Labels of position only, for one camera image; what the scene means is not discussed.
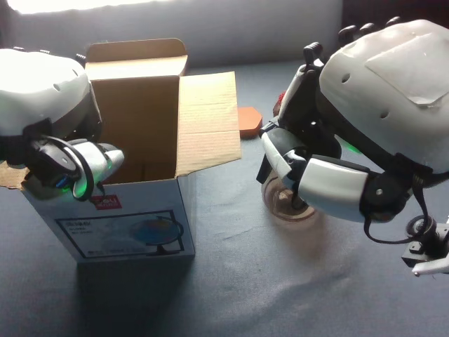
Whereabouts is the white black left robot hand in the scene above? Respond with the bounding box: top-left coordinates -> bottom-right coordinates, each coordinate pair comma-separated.
0,45 -> 126,203

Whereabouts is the cardboard box with globe print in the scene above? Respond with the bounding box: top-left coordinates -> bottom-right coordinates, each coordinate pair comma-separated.
0,37 -> 243,263

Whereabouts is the orange hexagon block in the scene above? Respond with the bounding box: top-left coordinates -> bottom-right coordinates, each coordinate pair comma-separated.
238,107 -> 264,140

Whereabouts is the strawberry chocolate cake toy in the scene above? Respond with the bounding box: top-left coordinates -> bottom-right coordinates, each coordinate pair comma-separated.
272,91 -> 287,117

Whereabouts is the grey table cloth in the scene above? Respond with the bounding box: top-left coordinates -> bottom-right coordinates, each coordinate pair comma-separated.
0,58 -> 449,337

